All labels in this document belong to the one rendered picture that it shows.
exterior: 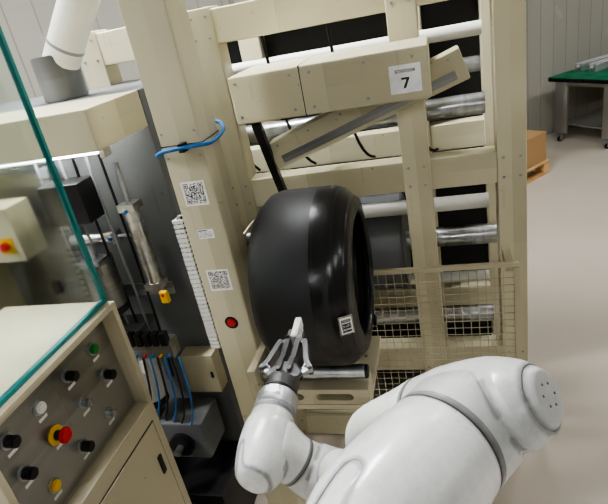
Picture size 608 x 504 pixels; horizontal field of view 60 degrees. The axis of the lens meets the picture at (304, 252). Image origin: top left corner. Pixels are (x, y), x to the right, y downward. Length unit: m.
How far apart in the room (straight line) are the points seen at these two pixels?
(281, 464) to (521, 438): 0.57
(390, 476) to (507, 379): 0.17
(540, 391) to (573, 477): 2.03
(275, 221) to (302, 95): 0.42
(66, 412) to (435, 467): 1.21
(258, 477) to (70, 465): 0.70
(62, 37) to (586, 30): 6.40
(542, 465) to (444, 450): 2.12
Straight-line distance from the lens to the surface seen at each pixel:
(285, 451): 1.07
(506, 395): 0.58
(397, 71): 1.63
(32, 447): 1.52
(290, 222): 1.47
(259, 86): 1.71
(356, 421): 0.80
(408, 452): 0.52
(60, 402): 1.57
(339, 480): 0.52
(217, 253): 1.64
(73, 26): 1.98
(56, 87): 2.04
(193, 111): 1.51
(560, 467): 2.65
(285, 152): 1.88
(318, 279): 1.39
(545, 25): 7.00
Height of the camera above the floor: 1.94
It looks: 24 degrees down
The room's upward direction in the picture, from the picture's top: 11 degrees counter-clockwise
